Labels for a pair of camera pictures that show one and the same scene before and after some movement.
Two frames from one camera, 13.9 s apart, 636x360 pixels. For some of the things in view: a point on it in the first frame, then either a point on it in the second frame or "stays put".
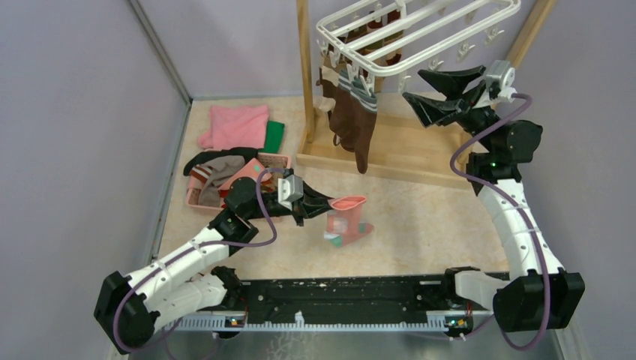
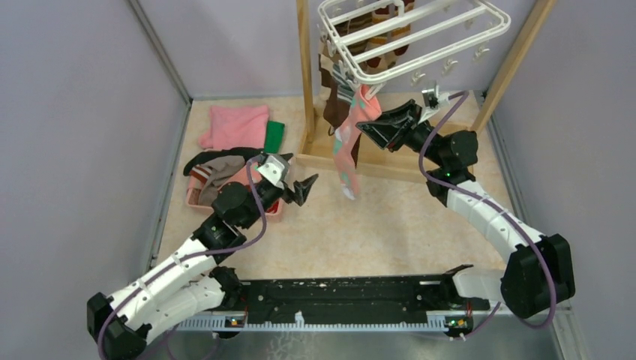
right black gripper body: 476,119 -> 416,137
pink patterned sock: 344,220 -> 365,104
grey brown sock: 220,166 stays put
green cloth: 274,135 stays put
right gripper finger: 452,84 -> 409,109
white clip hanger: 397,39 stays put
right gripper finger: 430,110 -> 385,132
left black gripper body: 300,211 -> 267,197
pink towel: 236,127 stays put
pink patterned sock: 250,169 stays put
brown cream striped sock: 330,76 -> 326,64
